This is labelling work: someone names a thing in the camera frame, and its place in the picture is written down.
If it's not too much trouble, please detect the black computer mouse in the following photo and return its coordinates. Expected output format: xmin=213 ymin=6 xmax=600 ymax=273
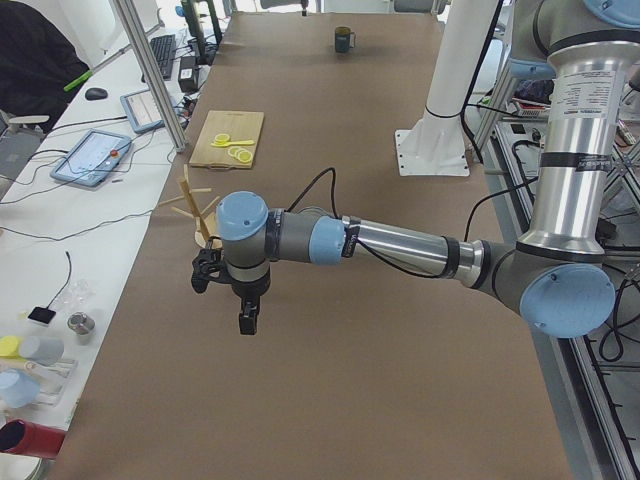
xmin=85 ymin=87 xmax=108 ymax=101

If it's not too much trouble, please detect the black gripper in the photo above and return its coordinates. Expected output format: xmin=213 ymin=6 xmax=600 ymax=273
xmin=191 ymin=248 xmax=259 ymax=335

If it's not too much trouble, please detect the person in black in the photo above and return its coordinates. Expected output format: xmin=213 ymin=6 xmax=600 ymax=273
xmin=1 ymin=1 xmax=89 ymax=132

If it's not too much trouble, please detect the small metal cup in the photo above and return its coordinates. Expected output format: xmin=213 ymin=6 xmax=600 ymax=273
xmin=67 ymin=312 xmax=96 ymax=345

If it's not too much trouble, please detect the black keyboard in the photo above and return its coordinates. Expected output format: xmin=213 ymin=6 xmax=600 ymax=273
xmin=149 ymin=34 xmax=176 ymax=80

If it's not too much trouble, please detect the aluminium frame post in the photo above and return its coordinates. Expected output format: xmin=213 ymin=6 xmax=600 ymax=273
xmin=112 ymin=0 xmax=187 ymax=153

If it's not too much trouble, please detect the black power adapter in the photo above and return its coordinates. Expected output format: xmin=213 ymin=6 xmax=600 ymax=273
xmin=178 ymin=55 xmax=199 ymax=93

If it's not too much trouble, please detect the bamboo cutting board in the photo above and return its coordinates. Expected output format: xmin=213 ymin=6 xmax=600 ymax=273
xmin=189 ymin=110 xmax=265 ymax=169

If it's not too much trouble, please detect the yellow plastic knife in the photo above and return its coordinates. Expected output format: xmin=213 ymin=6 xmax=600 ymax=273
xmin=210 ymin=140 xmax=255 ymax=148

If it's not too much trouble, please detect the blue teach pendant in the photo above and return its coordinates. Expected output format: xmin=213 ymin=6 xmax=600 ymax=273
xmin=50 ymin=129 xmax=133 ymax=188
xmin=120 ymin=89 xmax=164 ymax=134

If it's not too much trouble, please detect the wooden cup rack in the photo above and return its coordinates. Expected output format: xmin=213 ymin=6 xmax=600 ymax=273
xmin=157 ymin=165 xmax=221 ymax=247

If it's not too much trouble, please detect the grey plastic cup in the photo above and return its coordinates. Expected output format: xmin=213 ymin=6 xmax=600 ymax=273
xmin=19 ymin=336 xmax=64 ymax=366

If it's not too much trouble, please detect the dark teal mug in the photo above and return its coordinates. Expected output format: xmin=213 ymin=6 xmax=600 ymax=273
xmin=334 ymin=26 xmax=356 ymax=53

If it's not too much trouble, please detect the yellow plastic cup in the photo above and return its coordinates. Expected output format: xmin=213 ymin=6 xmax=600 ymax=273
xmin=0 ymin=335 xmax=23 ymax=358

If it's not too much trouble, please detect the light blue cup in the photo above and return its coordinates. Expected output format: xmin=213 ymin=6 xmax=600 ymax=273
xmin=1 ymin=369 xmax=40 ymax=408

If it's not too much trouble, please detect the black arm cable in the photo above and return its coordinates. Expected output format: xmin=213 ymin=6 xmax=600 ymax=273
xmin=285 ymin=166 xmax=541 ymax=279

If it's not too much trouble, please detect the black square pad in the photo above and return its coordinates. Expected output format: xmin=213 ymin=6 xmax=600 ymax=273
xmin=27 ymin=306 xmax=56 ymax=325

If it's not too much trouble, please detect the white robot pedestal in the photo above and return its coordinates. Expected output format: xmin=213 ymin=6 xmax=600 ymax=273
xmin=395 ymin=0 xmax=502 ymax=177

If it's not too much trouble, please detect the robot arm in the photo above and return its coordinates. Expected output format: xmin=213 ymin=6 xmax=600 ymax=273
xmin=191 ymin=1 xmax=639 ymax=338

